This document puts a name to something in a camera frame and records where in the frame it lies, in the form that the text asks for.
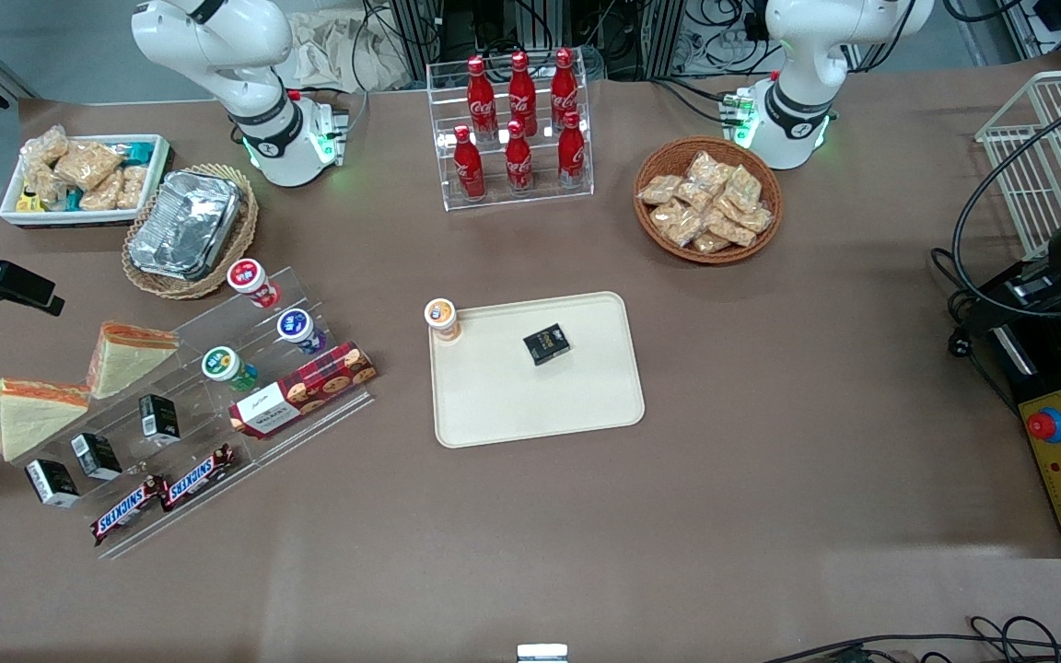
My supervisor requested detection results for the triangle sandwich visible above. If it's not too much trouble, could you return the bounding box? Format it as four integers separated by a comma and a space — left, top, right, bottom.
0, 378, 91, 462
87, 320, 180, 400

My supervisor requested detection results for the beige plastic serving tray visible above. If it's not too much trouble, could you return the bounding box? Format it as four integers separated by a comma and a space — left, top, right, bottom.
427, 291, 647, 449

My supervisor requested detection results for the white rectangular bin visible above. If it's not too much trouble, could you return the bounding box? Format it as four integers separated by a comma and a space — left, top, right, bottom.
0, 134, 172, 229

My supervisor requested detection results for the black control box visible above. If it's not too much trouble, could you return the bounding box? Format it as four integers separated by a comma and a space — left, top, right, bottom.
989, 311, 1061, 560

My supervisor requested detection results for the aluminium foil container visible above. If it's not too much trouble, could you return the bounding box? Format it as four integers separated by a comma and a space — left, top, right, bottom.
128, 170, 247, 281

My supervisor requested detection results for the black tissue pack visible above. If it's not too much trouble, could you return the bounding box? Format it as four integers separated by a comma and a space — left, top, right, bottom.
523, 324, 571, 366
25, 459, 81, 508
70, 433, 122, 482
138, 394, 181, 444

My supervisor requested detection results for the clear acrylic tiered stand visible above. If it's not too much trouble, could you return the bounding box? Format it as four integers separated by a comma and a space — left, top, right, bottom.
10, 267, 376, 561

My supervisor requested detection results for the green lid cup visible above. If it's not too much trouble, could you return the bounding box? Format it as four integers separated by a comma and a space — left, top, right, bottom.
202, 346, 259, 392

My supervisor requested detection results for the flat woven wicker basket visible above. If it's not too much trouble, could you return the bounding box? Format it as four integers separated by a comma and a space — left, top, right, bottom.
122, 164, 260, 300

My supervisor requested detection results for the red lid cup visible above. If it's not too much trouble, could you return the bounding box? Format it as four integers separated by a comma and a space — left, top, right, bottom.
227, 259, 281, 309

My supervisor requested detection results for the Snickers bar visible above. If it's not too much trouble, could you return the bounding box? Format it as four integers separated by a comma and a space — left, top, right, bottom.
160, 444, 237, 512
91, 475, 169, 546

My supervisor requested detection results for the blue lid cup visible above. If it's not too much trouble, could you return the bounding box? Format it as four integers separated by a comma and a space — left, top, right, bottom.
276, 308, 327, 356

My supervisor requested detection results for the red tartan cookie box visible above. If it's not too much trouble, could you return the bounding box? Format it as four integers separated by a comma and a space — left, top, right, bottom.
228, 342, 378, 439

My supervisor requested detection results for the round brown wicker basket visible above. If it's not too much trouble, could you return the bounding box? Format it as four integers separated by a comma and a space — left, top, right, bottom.
634, 136, 784, 266

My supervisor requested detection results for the beige crumpled cloth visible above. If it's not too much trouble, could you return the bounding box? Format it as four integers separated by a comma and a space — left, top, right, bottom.
274, 9, 414, 94

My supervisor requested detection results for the orange lid cup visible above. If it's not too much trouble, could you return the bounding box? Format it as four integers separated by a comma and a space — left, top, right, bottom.
425, 298, 463, 344

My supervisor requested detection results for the red Coca-Cola bottle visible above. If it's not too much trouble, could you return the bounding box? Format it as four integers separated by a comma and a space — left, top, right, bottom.
551, 48, 579, 130
508, 51, 538, 137
467, 56, 497, 141
505, 120, 534, 196
557, 111, 587, 189
453, 125, 486, 202

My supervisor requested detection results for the clear acrylic bottle rack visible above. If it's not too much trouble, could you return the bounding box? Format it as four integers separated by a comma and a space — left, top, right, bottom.
426, 57, 595, 213

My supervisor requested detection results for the black looped cable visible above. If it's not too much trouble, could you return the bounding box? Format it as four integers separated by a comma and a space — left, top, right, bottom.
951, 81, 1061, 320

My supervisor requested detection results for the white wire basket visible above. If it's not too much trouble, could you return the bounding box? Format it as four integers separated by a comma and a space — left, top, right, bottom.
974, 66, 1061, 261

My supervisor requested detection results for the black floor cable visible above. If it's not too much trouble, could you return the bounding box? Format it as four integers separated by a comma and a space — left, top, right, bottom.
761, 615, 1061, 663

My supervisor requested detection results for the aluminium equipment frame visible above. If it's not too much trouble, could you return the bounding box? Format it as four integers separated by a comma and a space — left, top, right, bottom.
388, 0, 690, 82

